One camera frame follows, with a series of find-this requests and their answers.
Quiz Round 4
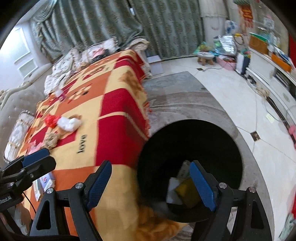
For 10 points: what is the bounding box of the crumpled red plastic bag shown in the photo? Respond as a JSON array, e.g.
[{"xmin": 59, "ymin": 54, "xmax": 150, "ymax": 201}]
[{"xmin": 44, "ymin": 114, "xmax": 61, "ymax": 128}]

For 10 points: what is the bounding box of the small wooden stool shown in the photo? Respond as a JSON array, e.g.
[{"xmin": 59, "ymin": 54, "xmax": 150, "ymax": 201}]
[{"xmin": 197, "ymin": 52, "xmax": 215, "ymax": 66}]

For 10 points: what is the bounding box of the grey floor rug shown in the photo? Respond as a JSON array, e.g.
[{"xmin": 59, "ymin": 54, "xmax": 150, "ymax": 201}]
[{"xmin": 137, "ymin": 72, "xmax": 273, "ymax": 240}]

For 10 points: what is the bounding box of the grey tufted headboard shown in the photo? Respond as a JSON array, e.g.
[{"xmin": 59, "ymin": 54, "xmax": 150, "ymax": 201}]
[{"xmin": 1, "ymin": 63, "xmax": 52, "ymax": 166}]

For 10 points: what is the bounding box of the cream embroidered pillow right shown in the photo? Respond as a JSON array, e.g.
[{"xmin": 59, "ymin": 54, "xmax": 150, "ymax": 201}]
[{"xmin": 81, "ymin": 37, "xmax": 119, "ymax": 63}]

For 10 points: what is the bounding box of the blue yellow medicine box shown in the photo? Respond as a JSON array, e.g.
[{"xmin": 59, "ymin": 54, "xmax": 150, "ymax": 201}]
[{"xmin": 33, "ymin": 172, "xmax": 55, "ymax": 202}]

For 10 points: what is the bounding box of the black round trash bin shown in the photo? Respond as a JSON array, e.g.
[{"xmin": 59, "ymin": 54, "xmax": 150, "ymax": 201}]
[{"xmin": 137, "ymin": 120, "xmax": 243, "ymax": 223}]

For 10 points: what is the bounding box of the green patterned curtain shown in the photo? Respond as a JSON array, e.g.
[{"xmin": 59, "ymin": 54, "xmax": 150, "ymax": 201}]
[{"xmin": 30, "ymin": 1, "xmax": 204, "ymax": 61}]

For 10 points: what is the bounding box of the white TV cabinet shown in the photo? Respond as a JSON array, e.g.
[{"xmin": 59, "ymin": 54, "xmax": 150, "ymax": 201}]
[{"xmin": 245, "ymin": 32, "xmax": 296, "ymax": 126}]

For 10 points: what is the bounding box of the cream embroidered pillow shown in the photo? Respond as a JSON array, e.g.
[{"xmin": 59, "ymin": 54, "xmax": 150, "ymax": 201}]
[
  {"xmin": 52, "ymin": 47, "xmax": 80, "ymax": 76},
  {"xmin": 81, "ymin": 37, "xmax": 119, "ymax": 63}
]

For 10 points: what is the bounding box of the white tissue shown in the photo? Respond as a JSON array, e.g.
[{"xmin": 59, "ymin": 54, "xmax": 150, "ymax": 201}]
[{"xmin": 57, "ymin": 116, "xmax": 82, "ymax": 132}]

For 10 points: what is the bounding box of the red orange patterned blanket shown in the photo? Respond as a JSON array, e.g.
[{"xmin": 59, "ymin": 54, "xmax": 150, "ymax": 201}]
[{"xmin": 19, "ymin": 50, "xmax": 183, "ymax": 240}]

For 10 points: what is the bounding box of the pink plastic wrapper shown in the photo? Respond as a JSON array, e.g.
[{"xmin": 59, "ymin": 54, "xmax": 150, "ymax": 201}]
[{"xmin": 27, "ymin": 142, "xmax": 44, "ymax": 155}]

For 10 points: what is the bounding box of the cream embroidered pillow left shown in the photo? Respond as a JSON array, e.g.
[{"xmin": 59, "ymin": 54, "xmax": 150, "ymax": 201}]
[{"xmin": 52, "ymin": 47, "xmax": 80, "ymax": 76}]

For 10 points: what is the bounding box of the white cylindrical bolster pillow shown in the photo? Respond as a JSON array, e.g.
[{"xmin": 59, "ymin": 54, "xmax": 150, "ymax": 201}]
[{"xmin": 4, "ymin": 110, "xmax": 35, "ymax": 164}]

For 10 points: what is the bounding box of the orange silver candy wrapper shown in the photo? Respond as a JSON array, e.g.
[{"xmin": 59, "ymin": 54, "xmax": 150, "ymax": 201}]
[{"xmin": 43, "ymin": 133, "xmax": 61, "ymax": 150}]

